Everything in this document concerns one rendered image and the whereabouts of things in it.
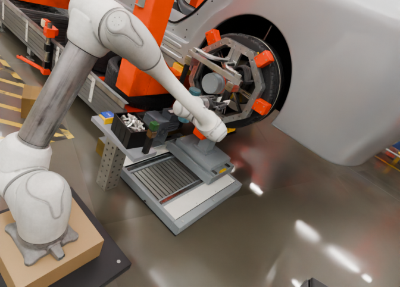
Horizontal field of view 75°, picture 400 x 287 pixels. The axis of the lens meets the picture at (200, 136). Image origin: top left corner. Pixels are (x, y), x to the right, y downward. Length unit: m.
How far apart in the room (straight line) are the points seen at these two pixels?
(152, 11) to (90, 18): 0.88
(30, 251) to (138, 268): 0.66
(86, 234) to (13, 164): 0.37
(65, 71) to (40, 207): 0.43
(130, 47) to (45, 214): 0.56
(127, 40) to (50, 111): 0.37
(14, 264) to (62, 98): 0.56
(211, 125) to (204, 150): 1.02
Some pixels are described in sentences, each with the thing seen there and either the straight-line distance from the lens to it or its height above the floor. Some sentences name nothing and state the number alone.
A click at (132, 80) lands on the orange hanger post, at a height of 0.65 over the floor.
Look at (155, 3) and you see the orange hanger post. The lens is 1.75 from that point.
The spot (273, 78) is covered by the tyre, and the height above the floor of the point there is 1.03.
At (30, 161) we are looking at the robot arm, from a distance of 1.05.
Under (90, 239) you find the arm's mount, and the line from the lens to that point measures 1.16.
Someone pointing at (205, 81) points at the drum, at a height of 0.85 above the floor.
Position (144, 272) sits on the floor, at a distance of 1.60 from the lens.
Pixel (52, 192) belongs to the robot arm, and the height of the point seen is 0.67.
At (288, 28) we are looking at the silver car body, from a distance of 1.82.
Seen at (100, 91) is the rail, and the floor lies 0.33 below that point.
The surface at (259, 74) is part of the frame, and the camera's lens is 1.70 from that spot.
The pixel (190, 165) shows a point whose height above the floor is 0.13.
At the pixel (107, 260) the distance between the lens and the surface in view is 1.24.
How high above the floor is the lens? 1.35
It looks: 28 degrees down
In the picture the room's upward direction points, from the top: 25 degrees clockwise
